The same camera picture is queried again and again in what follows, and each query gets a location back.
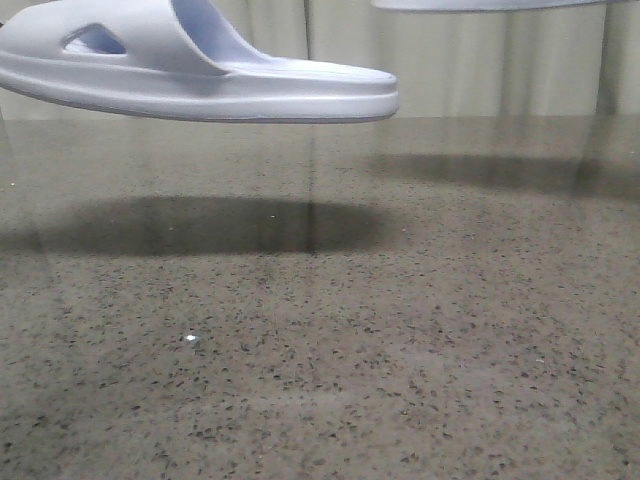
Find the light blue slipper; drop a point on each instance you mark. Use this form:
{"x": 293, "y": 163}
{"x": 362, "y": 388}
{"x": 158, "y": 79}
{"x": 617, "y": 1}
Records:
{"x": 475, "y": 5}
{"x": 177, "y": 60}

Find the grey-green pleated curtain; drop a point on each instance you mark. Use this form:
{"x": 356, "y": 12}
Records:
{"x": 581, "y": 59}

